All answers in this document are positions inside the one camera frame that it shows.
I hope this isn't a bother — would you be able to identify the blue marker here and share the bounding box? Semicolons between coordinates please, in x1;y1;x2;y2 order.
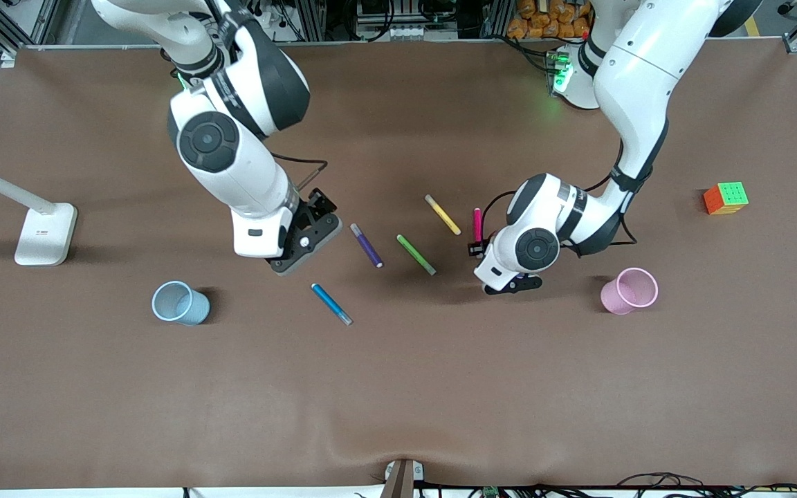
311;283;355;326

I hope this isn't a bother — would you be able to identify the white desk lamp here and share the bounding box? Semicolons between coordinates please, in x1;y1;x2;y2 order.
0;158;79;267

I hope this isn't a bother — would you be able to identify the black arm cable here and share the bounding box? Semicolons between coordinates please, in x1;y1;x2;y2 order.
271;152;330;193
480;135;638;248

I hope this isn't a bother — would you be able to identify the light blue cup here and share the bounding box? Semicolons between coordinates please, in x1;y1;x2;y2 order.
152;280;211;326

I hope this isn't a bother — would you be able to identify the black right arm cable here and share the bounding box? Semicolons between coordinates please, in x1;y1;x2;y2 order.
271;152;330;193

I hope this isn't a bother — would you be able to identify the orange snack bag pile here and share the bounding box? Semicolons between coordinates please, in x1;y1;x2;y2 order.
507;0;593;40

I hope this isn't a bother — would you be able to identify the pink cup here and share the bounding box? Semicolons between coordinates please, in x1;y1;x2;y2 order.
600;267;659;316

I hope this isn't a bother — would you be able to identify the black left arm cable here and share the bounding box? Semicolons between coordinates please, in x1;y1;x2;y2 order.
480;135;638;248

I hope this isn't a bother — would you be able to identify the green marker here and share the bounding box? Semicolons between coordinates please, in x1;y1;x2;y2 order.
396;234;437;277

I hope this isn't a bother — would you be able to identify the purple marker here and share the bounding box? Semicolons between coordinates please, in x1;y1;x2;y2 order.
349;223;385;269

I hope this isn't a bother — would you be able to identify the yellow marker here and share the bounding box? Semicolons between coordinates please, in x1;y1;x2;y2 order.
424;194;462;237

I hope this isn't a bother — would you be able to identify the colourful puzzle cube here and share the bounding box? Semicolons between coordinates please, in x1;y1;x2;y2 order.
703;181;750;216

